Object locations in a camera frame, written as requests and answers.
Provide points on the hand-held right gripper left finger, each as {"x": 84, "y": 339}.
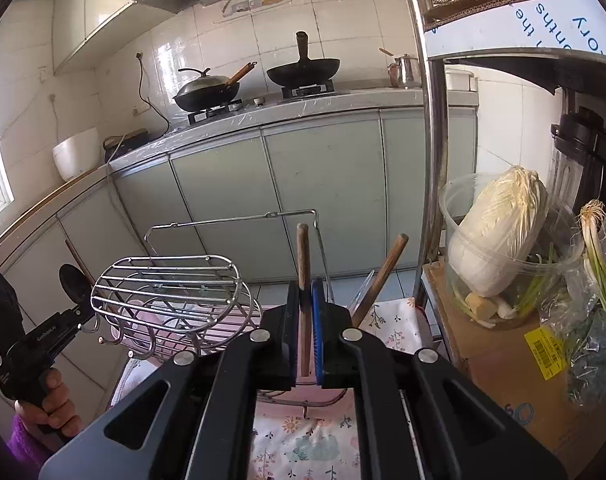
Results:
{"x": 283, "y": 340}

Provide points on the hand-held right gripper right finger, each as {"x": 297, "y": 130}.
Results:
{"x": 318, "y": 340}

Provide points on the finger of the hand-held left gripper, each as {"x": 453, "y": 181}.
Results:
{"x": 80, "y": 316}

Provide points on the black plastic spoon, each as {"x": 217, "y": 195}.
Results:
{"x": 73, "y": 282}

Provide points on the long light wooden chopstick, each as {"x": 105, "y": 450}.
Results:
{"x": 80, "y": 262}

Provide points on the pink plastic drip tray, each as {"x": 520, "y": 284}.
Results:
{"x": 303, "y": 395}

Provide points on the pink plastic utensil cup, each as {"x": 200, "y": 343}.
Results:
{"x": 143, "y": 310}

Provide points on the translucent white plastic spoon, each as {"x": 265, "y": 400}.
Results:
{"x": 363, "y": 287}

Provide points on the brown wooden chopstick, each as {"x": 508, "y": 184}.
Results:
{"x": 383, "y": 275}
{"x": 303, "y": 260}

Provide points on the person's left forearm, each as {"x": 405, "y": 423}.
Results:
{"x": 25, "y": 450}

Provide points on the person's left hand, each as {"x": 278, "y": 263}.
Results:
{"x": 63, "y": 410}

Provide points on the floral printed tablecloth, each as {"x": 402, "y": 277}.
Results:
{"x": 303, "y": 440}

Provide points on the grey kitchen base cabinet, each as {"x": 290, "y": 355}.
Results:
{"x": 323, "y": 185}

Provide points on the white bucket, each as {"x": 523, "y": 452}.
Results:
{"x": 75, "y": 157}

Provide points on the dark brown box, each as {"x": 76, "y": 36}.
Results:
{"x": 128, "y": 142}

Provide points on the clear plastic tub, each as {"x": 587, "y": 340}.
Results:
{"x": 453, "y": 220}

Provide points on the cardboard box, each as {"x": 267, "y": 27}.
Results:
{"x": 508, "y": 390}

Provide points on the napa cabbage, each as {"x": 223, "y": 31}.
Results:
{"x": 498, "y": 230}

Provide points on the gas stove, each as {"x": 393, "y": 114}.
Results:
{"x": 263, "y": 101}

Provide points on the dark wok lid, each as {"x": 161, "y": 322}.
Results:
{"x": 203, "y": 85}

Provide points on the plastic bag of greens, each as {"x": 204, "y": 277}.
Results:
{"x": 593, "y": 355}

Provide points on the stainless steel kettle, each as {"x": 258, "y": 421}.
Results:
{"x": 407, "y": 72}

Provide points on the green onions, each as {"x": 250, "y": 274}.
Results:
{"x": 598, "y": 260}

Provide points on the white lidded container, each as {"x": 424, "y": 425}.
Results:
{"x": 460, "y": 81}

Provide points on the upper kitchen cabinet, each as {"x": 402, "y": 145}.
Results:
{"x": 93, "y": 10}

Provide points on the printed cardboard shelf liner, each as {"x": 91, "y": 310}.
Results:
{"x": 523, "y": 15}

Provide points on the metal storage shelf frame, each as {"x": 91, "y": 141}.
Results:
{"x": 433, "y": 135}

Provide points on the glass wall shelf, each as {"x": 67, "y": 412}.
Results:
{"x": 253, "y": 5}

